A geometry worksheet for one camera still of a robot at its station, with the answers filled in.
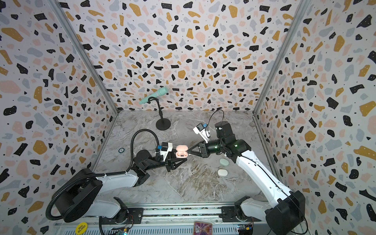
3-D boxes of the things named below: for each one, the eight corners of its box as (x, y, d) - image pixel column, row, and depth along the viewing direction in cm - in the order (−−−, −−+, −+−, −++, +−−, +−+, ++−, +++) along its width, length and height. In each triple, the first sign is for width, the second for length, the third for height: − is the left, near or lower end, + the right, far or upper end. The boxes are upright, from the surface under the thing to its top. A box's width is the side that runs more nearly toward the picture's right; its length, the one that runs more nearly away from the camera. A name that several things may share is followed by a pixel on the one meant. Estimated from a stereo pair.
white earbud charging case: (217, 176, 90) (218, 175, 88) (217, 170, 92) (217, 168, 91) (227, 176, 90) (228, 175, 88) (226, 170, 92) (227, 168, 91)
